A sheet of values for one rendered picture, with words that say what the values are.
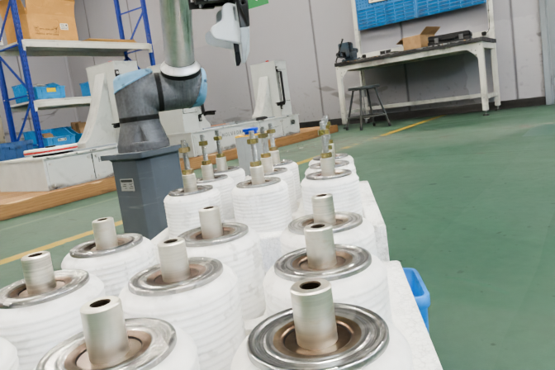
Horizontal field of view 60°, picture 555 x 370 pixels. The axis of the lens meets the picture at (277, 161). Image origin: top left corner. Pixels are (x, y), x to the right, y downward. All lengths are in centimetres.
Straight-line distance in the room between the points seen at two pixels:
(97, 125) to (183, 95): 190
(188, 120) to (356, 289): 339
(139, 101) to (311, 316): 122
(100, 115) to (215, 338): 300
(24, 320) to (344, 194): 50
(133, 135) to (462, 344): 101
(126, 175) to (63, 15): 510
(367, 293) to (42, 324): 24
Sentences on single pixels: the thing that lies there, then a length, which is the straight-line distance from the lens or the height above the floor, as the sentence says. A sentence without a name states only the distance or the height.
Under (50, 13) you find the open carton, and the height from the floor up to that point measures 176.
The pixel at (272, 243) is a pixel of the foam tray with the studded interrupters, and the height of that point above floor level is 17.
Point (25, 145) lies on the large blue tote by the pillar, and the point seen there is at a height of 32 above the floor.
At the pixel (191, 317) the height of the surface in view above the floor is 23.
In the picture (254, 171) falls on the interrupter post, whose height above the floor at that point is 27.
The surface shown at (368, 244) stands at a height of 23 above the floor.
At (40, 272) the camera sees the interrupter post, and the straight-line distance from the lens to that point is 45.
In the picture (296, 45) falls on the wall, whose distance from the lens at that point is 684.
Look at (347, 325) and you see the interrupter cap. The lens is 28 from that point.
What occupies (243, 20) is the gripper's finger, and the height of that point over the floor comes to 51.
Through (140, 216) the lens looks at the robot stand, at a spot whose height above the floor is 12.
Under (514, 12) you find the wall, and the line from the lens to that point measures 589.
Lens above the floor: 38
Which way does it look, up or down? 7 degrees down
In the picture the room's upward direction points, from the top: 8 degrees counter-clockwise
